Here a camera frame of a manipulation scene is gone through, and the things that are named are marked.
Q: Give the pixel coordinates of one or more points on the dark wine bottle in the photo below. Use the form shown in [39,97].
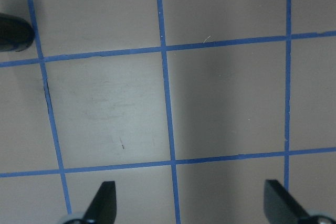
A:
[16,33]

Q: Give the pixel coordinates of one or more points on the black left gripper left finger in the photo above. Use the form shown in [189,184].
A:
[102,208]

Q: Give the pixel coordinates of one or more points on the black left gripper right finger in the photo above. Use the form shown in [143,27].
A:
[281,208]

